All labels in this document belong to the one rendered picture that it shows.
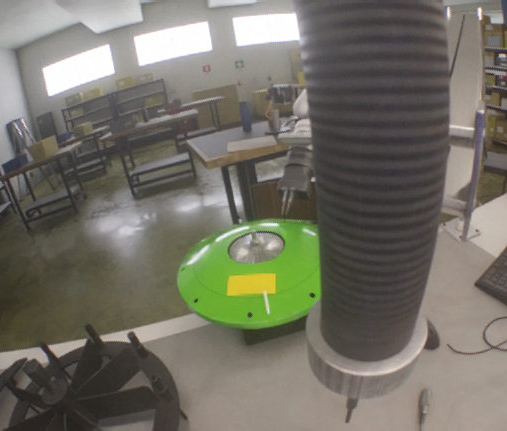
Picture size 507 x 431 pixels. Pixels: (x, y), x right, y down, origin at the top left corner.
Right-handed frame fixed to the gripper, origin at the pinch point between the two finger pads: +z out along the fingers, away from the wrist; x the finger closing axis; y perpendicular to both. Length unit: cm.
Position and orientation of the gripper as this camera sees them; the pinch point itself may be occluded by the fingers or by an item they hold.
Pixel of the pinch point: (284, 214)
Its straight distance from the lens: 64.8
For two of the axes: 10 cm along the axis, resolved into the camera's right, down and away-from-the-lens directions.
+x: -8.9, -0.8, 4.5
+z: -2.6, 8.9, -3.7
